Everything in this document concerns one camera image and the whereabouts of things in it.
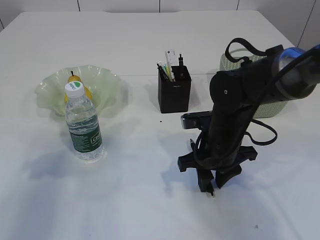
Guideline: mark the green plastic woven basket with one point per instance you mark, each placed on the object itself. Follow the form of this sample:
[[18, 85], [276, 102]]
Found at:
[[265, 110]]

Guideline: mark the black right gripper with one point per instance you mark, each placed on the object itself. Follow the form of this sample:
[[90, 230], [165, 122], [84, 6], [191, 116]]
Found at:
[[217, 155]]

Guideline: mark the yellow pear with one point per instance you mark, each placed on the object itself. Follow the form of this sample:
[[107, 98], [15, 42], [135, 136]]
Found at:
[[76, 78]]

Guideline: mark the black pen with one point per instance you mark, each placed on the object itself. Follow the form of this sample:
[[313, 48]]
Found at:
[[164, 76], [180, 65], [212, 193]]

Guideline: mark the green utility knife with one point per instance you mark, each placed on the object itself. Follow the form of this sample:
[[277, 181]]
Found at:
[[160, 66]]

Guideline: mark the clear plastic ruler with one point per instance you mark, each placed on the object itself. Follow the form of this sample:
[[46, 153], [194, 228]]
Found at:
[[170, 57]]

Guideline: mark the yellow utility knife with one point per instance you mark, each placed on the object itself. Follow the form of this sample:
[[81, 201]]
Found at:
[[169, 71]]

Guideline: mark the clear plastic water bottle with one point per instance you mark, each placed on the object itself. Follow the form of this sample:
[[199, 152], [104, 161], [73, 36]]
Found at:
[[83, 125]]

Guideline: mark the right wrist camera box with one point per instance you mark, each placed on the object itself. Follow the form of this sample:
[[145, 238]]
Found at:
[[196, 120]]

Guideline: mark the black square pen holder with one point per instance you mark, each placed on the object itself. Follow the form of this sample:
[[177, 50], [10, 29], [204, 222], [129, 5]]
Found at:
[[174, 96]]

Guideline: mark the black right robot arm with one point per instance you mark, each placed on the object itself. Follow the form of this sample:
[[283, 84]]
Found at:
[[282, 75]]

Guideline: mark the green wavy glass plate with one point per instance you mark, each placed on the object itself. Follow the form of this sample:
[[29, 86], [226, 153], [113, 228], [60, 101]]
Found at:
[[102, 83]]

